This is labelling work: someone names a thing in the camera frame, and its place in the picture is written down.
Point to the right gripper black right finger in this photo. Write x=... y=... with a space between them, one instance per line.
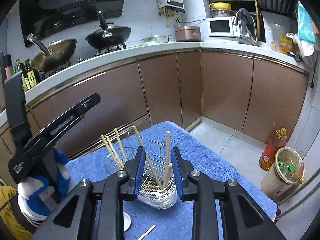
x=217 y=204

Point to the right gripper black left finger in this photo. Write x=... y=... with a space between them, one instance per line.
x=101 y=201

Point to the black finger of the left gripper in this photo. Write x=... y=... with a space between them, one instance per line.
x=48 y=136

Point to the thick wooden chopstick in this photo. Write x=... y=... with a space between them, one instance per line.
x=166 y=164
x=120 y=167
x=112 y=148
x=147 y=157

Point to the thin pale chopstick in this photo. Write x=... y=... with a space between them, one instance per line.
x=167 y=175
x=147 y=232
x=120 y=145

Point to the brown kitchen base cabinets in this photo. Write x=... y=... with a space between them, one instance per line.
x=246 y=92

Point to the chrome kitchen faucet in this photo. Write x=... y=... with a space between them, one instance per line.
x=247 y=27

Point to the blue white gloved left hand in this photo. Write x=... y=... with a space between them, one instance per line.
x=37 y=198

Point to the white ceramic soup spoon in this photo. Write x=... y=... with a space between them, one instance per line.
x=126 y=221

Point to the blue terry towel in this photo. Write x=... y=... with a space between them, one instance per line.
x=177 y=221

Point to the olive oil bottle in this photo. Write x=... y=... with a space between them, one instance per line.
x=31 y=74

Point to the beige trash bin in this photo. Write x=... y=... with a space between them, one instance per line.
x=287 y=171

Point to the clear plastic drip cup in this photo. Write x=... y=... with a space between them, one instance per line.
x=153 y=194

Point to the cooking oil bottle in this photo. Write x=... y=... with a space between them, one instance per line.
x=277 y=138

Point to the brass coloured wok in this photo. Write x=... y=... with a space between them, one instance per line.
x=52 y=56

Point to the black wok with lid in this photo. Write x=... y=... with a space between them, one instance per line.
x=108 y=35

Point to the black range hood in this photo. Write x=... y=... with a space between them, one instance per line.
x=44 y=18

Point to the steel bowl on counter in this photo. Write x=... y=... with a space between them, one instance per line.
x=157 y=39

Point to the yellow detergent bottle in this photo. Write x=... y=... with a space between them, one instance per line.
x=285 y=43

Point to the white plastic bag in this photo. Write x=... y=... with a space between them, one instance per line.
x=307 y=50

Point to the white microwave oven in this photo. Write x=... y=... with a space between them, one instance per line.
x=222 y=27

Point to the teal hanging cloth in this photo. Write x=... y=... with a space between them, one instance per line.
x=305 y=29

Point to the yellow lidded pot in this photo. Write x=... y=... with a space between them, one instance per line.
x=221 y=9

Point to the metal wire utensil basket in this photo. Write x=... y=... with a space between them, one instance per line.
x=132 y=145

